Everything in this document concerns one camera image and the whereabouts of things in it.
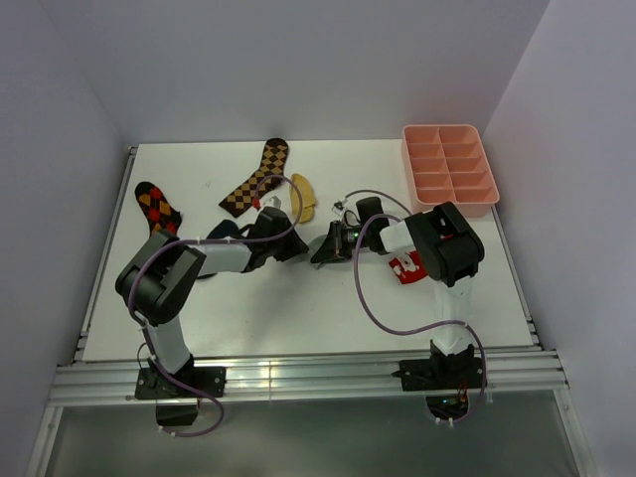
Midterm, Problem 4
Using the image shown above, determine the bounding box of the brown tan argyle sock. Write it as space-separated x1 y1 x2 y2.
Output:
219 138 289 218

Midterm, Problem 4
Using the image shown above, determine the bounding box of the yellow ankle sock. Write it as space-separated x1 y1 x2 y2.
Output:
289 173 317 224

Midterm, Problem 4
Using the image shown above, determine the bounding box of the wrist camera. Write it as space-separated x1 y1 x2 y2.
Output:
252 196 282 210
332 199 356 221

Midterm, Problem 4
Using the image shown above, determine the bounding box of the grey ankle sock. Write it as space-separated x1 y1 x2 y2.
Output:
308 236 334 269

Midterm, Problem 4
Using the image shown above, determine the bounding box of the pink compartment tray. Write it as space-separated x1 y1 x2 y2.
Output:
401 124 500 218

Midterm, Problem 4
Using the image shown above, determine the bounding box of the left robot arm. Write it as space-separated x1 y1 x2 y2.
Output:
115 207 308 397

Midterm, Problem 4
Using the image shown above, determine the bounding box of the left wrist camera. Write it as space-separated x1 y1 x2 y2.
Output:
252 196 282 210

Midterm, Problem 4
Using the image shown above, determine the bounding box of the red orange argyle sock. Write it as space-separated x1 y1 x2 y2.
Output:
134 181 183 236

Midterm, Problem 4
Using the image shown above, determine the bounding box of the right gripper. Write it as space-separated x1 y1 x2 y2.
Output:
312 221 371 265

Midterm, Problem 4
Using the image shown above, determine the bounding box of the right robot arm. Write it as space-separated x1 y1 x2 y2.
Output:
309 196 485 388

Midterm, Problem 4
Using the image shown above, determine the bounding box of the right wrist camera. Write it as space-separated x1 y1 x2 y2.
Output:
332 199 356 221

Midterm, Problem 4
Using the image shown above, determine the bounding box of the dark navy ankle sock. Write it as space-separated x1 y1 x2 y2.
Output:
206 220 243 241

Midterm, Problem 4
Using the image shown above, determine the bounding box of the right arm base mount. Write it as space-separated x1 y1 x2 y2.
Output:
392 354 487 425

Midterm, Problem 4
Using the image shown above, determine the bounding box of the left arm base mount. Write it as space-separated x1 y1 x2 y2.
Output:
133 362 227 434

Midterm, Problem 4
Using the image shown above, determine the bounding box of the aluminium frame rail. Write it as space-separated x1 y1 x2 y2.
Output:
47 348 568 407

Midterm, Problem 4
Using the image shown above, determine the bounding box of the red santa sock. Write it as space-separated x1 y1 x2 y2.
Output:
389 250 428 285

